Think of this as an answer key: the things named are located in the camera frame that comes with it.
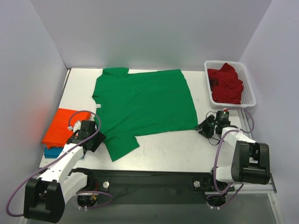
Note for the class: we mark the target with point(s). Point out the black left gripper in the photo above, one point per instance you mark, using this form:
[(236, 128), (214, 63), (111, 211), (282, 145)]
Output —
[(97, 141)]

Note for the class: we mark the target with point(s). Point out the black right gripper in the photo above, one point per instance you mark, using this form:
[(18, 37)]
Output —
[(206, 128)]

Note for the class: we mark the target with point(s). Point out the green t-shirt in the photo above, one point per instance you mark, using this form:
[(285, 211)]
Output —
[(139, 104)]

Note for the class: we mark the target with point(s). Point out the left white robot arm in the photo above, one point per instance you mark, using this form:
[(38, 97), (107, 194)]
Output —
[(46, 196)]

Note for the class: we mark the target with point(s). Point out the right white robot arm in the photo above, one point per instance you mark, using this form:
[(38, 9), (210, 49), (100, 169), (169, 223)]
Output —
[(251, 159)]

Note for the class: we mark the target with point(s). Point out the folded orange t-shirt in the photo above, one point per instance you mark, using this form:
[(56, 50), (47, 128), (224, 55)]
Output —
[(58, 132)]

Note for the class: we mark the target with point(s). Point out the dark red t-shirt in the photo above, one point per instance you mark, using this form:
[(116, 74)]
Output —
[(225, 85)]

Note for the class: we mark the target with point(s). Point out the folded blue t-shirt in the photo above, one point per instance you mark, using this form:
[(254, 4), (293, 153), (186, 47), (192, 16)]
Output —
[(52, 153)]

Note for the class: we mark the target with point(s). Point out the white plastic basket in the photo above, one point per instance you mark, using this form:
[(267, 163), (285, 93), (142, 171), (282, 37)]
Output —
[(248, 96)]

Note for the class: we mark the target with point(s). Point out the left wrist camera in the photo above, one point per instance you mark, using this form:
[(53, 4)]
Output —
[(75, 127)]

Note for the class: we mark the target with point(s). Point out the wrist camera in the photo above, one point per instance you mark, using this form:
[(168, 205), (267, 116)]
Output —
[(222, 115), (75, 127)]

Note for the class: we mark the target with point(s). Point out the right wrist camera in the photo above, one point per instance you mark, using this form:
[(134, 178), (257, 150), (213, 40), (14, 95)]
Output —
[(222, 115)]

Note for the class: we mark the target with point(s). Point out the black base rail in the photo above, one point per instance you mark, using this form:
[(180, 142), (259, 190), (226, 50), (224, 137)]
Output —
[(111, 187)]

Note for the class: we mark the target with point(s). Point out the aluminium frame rail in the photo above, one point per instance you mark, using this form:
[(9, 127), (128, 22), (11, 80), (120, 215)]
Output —
[(248, 124)]

